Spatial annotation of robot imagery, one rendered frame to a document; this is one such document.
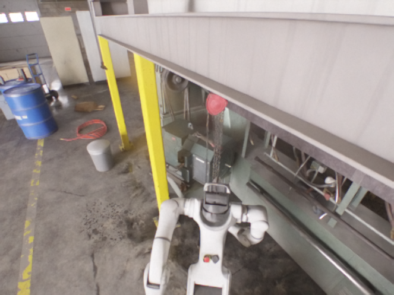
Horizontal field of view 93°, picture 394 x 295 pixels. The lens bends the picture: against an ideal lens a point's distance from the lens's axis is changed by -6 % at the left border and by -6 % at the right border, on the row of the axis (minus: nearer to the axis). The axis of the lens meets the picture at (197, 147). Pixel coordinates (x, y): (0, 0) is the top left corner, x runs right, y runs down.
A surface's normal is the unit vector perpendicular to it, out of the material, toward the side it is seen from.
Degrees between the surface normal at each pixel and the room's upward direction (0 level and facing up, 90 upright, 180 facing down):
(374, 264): 0
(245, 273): 0
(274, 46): 90
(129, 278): 0
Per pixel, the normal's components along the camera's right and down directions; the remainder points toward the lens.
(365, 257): 0.00, -0.83
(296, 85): -0.86, 0.29
